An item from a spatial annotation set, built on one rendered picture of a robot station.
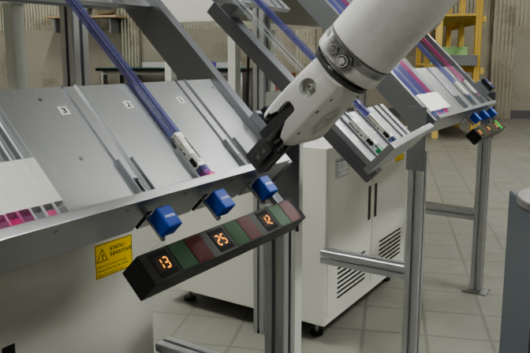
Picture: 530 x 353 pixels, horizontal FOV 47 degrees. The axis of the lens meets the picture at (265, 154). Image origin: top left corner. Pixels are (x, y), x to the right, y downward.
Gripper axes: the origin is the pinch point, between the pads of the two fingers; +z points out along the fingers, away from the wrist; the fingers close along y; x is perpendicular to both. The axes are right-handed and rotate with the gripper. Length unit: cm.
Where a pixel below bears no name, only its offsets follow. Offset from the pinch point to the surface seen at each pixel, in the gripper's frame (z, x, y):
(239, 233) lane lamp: 11.1, -4.7, 0.5
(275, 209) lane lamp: 11.1, -3.3, 11.3
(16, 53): 42, 62, 18
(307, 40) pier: 260, 314, 749
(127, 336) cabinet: 57, 0, 13
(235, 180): 9.7, 2.4, 5.3
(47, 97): 10.2, 20.9, -15.2
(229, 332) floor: 104, -3, 88
